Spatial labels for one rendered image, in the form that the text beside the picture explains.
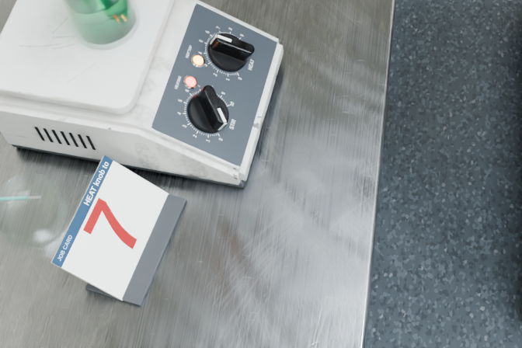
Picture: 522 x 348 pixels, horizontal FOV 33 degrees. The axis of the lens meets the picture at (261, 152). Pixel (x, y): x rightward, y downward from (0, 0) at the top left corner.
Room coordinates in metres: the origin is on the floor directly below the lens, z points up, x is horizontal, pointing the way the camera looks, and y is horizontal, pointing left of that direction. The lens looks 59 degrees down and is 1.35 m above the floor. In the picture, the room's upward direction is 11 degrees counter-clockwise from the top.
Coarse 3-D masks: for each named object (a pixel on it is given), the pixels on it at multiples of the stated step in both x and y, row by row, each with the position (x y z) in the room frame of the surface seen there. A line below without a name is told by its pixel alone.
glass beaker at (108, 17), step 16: (64, 0) 0.42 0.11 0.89; (80, 0) 0.41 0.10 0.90; (96, 0) 0.41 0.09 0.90; (112, 0) 0.42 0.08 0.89; (128, 0) 0.43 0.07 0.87; (80, 16) 0.42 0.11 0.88; (96, 16) 0.41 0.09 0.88; (112, 16) 0.42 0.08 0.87; (128, 16) 0.42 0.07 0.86; (80, 32) 0.42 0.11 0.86; (96, 32) 0.41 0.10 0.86; (112, 32) 0.42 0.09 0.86; (128, 32) 0.42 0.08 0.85; (96, 48) 0.42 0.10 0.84
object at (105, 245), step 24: (120, 192) 0.33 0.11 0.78; (144, 192) 0.33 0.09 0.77; (96, 216) 0.31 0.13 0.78; (120, 216) 0.31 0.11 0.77; (144, 216) 0.32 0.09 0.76; (96, 240) 0.30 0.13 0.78; (120, 240) 0.30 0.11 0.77; (72, 264) 0.28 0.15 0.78; (96, 264) 0.28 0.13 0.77; (120, 264) 0.28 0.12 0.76
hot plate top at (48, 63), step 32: (32, 0) 0.48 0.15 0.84; (160, 0) 0.45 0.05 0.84; (32, 32) 0.45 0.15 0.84; (64, 32) 0.44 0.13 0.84; (160, 32) 0.43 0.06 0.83; (0, 64) 0.42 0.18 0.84; (32, 64) 0.42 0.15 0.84; (64, 64) 0.41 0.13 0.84; (96, 64) 0.40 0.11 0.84; (128, 64) 0.40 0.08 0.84; (32, 96) 0.39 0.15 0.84; (64, 96) 0.38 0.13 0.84; (96, 96) 0.38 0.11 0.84; (128, 96) 0.37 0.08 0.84
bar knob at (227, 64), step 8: (216, 40) 0.42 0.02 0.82; (224, 40) 0.42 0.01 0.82; (232, 40) 0.42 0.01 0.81; (240, 40) 0.42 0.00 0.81; (208, 48) 0.42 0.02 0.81; (216, 48) 0.42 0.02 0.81; (224, 48) 0.42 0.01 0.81; (232, 48) 0.42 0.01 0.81; (240, 48) 0.42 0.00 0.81; (248, 48) 0.42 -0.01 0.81; (216, 56) 0.42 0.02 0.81; (224, 56) 0.42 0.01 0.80; (232, 56) 0.42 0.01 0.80; (240, 56) 0.41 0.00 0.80; (248, 56) 0.41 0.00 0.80; (216, 64) 0.41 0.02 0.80; (224, 64) 0.41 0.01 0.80; (232, 64) 0.41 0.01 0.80; (240, 64) 0.41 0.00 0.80
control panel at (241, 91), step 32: (192, 32) 0.44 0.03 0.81; (224, 32) 0.44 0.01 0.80; (256, 32) 0.44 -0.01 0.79; (192, 64) 0.41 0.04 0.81; (256, 64) 0.42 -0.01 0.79; (192, 96) 0.38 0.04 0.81; (224, 96) 0.39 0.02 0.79; (256, 96) 0.39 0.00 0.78; (160, 128) 0.36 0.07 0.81; (192, 128) 0.36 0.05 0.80; (224, 128) 0.36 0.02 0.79; (224, 160) 0.34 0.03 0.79
